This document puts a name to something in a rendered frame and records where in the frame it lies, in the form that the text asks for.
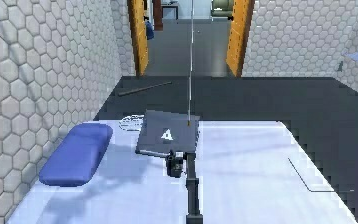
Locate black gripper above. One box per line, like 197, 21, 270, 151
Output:
135, 149, 179, 178

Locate blue pillow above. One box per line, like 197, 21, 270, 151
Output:
38, 122, 114, 188

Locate thin white pole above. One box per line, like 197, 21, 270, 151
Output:
186, 0, 195, 127

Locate blue rounded object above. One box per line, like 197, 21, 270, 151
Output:
145, 21, 155, 41

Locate brown wooden cabinet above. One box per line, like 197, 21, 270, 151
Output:
152, 0, 164, 32

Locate green sofa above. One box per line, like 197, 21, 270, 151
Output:
210, 0, 235, 18

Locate white wire-patterned flat object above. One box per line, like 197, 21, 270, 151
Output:
118, 114, 145, 132

